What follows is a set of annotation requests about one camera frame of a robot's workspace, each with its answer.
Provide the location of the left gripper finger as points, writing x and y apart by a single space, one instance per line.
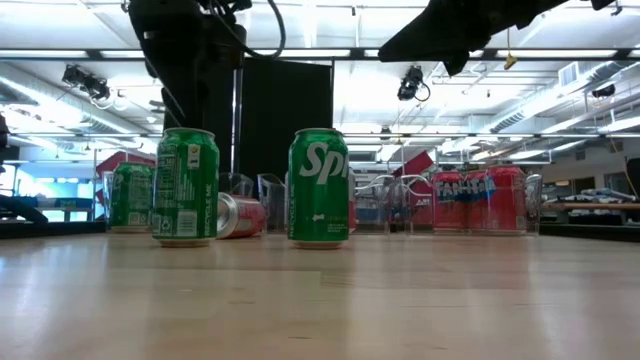
187 95

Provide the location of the green Sprite soda can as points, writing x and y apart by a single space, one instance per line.
186 190
131 197
318 200

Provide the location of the blue white box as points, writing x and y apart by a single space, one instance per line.
370 215

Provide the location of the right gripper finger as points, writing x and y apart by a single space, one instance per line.
440 35

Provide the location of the black ceiling rail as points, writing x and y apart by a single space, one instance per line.
400 135

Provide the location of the black ceiling camera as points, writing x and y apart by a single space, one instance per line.
410 82

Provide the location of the yellow hanging plug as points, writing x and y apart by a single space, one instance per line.
510 62

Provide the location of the wooden workbench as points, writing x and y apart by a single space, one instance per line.
590 205

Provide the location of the red sign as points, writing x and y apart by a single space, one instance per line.
120 161
417 162

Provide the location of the orange Fanta soda can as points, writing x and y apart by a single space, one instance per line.
507 205
477 210
447 210

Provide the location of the clear plastic bin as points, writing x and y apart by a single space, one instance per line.
534 200
240 182
272 200

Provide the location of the black track light cluster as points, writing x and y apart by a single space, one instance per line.
85 80

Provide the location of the black folding screen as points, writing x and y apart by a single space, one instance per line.
285 100

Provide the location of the black ceiling light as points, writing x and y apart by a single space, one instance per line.
603 91

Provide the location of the overhead light bar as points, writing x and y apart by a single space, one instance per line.
357 53

